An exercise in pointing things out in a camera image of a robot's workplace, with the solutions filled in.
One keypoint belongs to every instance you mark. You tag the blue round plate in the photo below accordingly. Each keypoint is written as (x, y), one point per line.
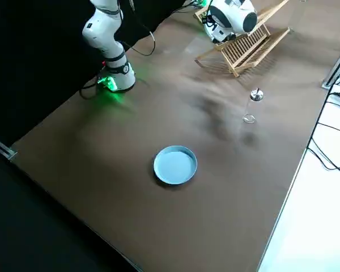
(174, 167)

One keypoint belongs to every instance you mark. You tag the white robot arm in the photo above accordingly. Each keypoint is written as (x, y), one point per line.
(107, 37)

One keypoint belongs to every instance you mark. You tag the wooden dish rack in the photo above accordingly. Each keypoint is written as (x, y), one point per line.
(243, 54)

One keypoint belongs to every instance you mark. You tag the clear bottle metal cap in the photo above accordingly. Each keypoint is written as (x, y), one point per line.
(253, 97)

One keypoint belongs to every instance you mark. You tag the aluminium frame rail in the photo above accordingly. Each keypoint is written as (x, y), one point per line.
(3, 148)

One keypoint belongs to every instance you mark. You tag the aluminium post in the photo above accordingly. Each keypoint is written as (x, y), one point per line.
(335, 68)

